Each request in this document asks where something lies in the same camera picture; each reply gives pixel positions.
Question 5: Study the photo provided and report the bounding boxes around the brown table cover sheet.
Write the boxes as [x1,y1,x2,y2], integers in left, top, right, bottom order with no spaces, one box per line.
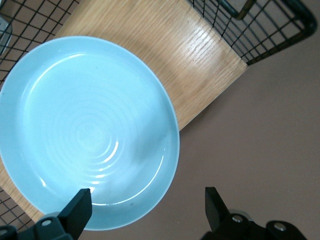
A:
[0,0,320,240]

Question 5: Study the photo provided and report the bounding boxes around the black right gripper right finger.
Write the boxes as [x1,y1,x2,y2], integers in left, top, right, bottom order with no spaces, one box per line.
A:
[199,186,255,240]

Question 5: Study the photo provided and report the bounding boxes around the light blue round plate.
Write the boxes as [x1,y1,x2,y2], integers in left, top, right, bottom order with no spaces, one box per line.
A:
[0,35,181,231]

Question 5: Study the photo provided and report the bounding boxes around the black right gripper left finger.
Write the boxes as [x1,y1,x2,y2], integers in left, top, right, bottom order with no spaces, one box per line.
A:
[32,188,94,240]

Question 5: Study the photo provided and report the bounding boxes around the wooden tray black wire frame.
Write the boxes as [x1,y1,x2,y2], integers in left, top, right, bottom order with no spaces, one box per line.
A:
[0,0,317,227]

